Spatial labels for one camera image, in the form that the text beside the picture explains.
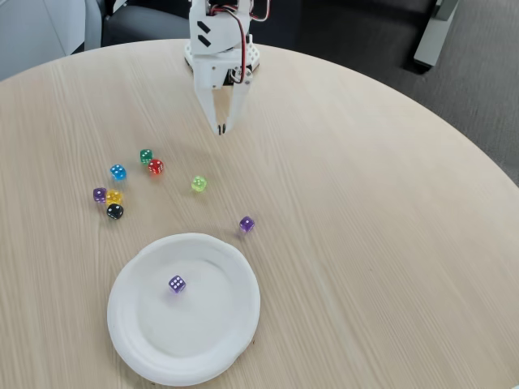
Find red black servo cable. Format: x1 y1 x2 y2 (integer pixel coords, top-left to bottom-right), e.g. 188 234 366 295
204 0 272 86

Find white paper plate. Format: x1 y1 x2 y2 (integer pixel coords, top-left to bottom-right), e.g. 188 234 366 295
106 232 261 387

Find grey desk leg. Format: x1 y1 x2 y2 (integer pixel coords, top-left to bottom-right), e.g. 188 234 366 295
413 0 461 74

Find light grey cabinet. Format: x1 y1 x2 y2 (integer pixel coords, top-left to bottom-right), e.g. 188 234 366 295
0 0 102 82

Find dark office chair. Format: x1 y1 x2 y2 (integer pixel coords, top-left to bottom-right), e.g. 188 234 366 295
101 0 191 48

